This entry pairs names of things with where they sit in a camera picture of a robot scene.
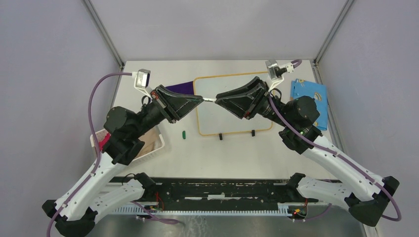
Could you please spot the blue patterned cloth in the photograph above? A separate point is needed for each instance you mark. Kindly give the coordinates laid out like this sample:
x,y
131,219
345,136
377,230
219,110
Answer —
x,y
318,92

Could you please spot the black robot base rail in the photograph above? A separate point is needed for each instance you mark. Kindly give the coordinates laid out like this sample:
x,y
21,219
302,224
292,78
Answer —
x,y
208,194

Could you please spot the yellow framed whiteboard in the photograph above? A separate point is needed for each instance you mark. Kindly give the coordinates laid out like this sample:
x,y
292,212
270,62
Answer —
x,y
214,119

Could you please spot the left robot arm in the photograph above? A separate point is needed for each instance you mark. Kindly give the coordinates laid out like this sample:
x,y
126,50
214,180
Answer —
x,y
77,212

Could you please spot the purple cloth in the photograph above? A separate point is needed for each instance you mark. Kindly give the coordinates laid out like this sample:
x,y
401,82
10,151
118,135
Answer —
x,y
185,88

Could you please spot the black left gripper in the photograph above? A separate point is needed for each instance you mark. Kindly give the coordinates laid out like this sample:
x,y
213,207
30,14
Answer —
x,y
174,105

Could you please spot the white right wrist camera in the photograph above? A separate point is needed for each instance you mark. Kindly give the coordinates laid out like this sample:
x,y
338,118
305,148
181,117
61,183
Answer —
x,y
277,72

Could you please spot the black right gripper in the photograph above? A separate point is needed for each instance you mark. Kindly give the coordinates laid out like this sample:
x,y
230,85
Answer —
x,y
244,101

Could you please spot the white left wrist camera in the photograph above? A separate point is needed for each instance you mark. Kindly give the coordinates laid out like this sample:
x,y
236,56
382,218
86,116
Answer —
x,y
141,81

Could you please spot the beige cloth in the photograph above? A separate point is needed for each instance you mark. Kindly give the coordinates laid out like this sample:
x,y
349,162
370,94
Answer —
x,y
149,138

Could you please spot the red cloth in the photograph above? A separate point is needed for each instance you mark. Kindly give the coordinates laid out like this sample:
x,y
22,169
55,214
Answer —
x,y
104,140

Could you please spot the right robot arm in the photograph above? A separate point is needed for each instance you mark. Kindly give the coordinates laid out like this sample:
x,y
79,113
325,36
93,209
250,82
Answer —
x,y
364,194

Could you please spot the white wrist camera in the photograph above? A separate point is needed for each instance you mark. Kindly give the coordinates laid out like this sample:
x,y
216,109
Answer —
x,y
277,72
141,81

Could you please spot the green capped whiteboard marker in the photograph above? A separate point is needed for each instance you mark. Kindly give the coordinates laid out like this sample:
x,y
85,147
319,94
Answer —
x,y
212,100

